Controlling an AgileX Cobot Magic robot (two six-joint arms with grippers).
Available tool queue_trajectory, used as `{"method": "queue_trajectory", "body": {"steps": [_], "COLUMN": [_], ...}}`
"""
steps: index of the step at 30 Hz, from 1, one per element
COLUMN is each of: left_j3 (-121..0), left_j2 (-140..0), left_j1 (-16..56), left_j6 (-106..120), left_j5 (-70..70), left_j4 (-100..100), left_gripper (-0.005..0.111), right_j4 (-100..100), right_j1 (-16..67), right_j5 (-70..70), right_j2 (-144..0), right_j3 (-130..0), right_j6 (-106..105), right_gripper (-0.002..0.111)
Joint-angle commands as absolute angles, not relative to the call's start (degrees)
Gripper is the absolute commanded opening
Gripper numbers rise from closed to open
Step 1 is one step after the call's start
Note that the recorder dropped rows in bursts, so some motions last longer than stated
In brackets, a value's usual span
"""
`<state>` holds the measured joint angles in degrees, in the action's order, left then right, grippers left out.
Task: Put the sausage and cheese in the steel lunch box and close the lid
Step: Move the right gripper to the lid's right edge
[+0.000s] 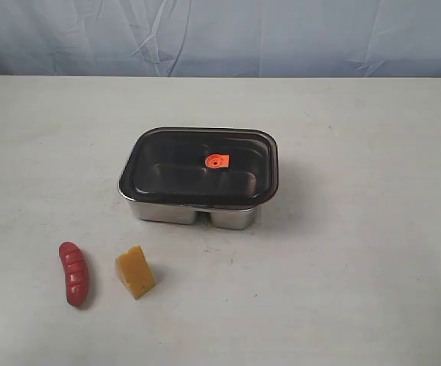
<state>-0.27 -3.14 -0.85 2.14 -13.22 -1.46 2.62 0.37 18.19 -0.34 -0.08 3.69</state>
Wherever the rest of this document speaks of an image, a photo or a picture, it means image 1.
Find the stainless steel lunch box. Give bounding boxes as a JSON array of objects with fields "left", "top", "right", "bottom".
[{"left": 117, "top": 178, "right": 260, "bottom": 230}]

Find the yellow toy cheese wedge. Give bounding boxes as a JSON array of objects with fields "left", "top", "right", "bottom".
[{"left": 115, "top": 246, "right": 156, "bottom": 300}]

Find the red toy sausage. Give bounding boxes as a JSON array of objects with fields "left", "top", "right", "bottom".
[{"left": 59, "top": 242, "right": 90, "bottom": 307}]

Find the dark transparent box lid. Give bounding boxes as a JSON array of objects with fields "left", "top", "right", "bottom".
[{"left": 118, "top": 127, "right": 278, "bottom": 207}]

